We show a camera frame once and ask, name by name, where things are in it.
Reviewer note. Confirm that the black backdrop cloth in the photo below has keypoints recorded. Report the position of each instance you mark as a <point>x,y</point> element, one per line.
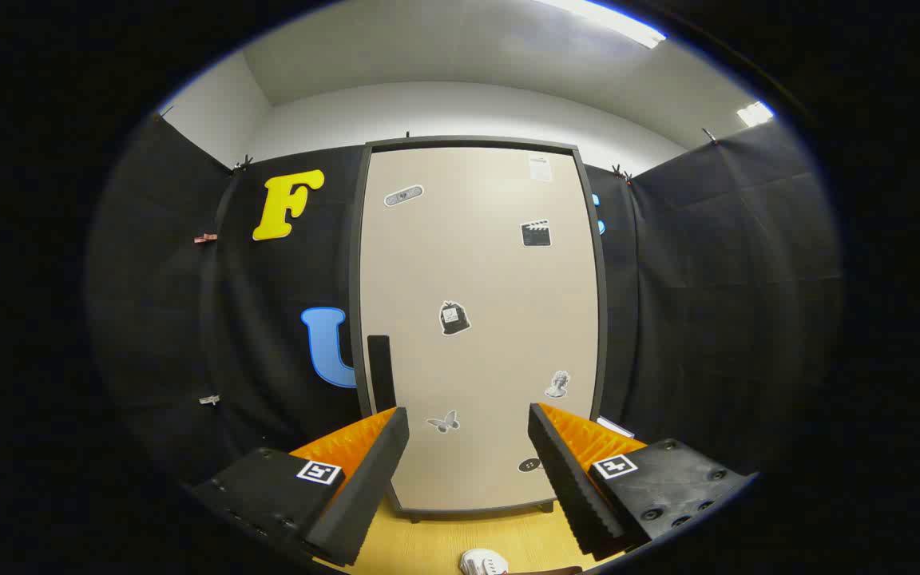
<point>172,319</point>

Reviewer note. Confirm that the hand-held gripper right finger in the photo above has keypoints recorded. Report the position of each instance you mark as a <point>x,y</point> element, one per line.
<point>568,487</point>

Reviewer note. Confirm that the beige shoe cabinet door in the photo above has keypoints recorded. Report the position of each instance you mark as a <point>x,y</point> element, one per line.
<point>476,263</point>

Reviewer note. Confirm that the white box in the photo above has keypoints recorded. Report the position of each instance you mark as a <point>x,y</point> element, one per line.
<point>616,427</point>

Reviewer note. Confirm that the white shoe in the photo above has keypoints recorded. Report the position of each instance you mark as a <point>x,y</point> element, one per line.
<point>480,563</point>

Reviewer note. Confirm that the grey shoe cabinet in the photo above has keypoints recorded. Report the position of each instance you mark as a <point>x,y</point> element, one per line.
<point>468,141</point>

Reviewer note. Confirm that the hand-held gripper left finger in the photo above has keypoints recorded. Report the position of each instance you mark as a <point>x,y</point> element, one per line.
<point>372,487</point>

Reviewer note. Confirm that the small ceiling light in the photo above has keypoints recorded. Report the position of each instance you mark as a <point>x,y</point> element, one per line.
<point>754,114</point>

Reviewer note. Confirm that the long ceiling light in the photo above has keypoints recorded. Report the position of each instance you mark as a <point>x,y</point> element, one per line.
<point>612,22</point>

